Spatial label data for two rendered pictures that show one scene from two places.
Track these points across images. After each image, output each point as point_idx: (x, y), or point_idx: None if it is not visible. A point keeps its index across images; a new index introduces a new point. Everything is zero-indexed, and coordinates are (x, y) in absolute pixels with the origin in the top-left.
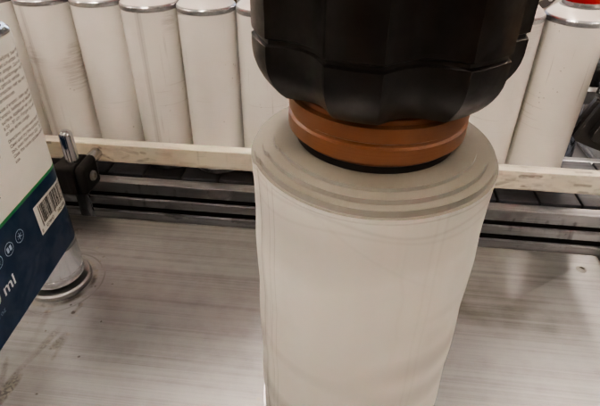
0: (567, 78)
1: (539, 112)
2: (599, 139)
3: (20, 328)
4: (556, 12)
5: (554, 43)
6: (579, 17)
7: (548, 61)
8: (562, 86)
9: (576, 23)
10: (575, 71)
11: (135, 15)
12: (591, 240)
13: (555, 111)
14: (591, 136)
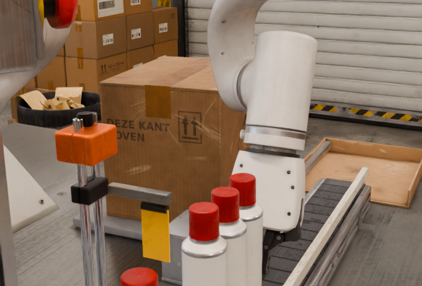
0: (260, 248)
1: (252, 276)
2: (267, 271)
3: None
4: (242, 215)
5: (249, 233)
6: (256, 213)
7: (249, 244)
8: (259, 254)
9: (257, 217)
10: (261, 242)
11: None
12: None
13: (259, 270)
14: (265, 273)
